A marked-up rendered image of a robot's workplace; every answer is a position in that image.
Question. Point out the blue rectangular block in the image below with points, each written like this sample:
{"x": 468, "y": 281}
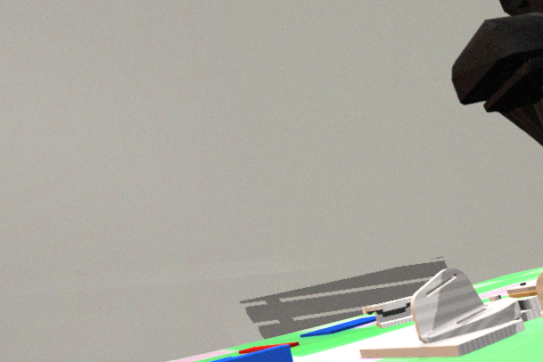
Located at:
{"x": 281, "y": 353}

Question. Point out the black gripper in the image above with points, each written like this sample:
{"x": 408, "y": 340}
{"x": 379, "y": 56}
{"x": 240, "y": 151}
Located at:
{"x": 503, "y": 65}

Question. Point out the white housing plate with two holes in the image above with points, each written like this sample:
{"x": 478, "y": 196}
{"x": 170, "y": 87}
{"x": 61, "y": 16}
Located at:
{"x": 387, "y": 306}

